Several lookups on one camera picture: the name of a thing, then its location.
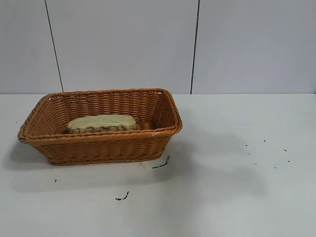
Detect long striped bread loaf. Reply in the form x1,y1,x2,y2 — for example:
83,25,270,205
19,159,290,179
66,113,137,135

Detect brown wicker basket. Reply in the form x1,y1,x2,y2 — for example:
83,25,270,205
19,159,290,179
17,87,184,166

